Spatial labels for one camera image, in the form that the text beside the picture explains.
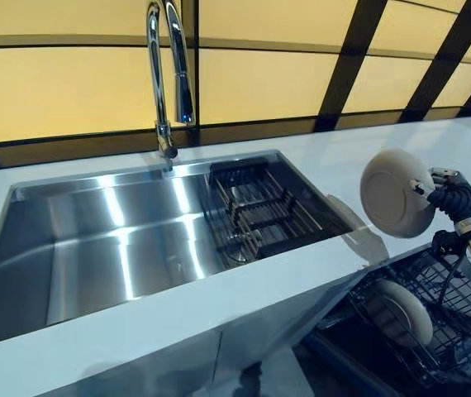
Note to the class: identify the white cabinet door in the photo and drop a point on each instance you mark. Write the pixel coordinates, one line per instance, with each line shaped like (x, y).
(115, 372)
(268, 331)

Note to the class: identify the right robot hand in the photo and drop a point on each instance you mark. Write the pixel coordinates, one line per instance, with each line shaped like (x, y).
(458, 202)

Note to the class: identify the round steel sink strainer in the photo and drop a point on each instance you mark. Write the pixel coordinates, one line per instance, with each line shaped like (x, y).
(239, 255)

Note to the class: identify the beige ceramic plate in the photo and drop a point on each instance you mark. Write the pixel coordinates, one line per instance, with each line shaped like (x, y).
(415, 314)
(388, 198)

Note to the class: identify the black dish drying rack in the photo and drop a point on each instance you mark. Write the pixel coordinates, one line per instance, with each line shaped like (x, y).
(285, 207)

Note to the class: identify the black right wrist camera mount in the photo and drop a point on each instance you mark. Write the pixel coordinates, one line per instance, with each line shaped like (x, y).
(446, 244)

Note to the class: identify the chrome gooseneck faucet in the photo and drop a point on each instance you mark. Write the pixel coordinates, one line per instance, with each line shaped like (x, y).
(182, 74)

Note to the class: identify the stainless steel sink basin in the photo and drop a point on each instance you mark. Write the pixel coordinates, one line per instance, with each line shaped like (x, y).
(95, 248)

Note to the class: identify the open dishwasher door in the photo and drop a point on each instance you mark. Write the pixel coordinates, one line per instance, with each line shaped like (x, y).
(343, 372)

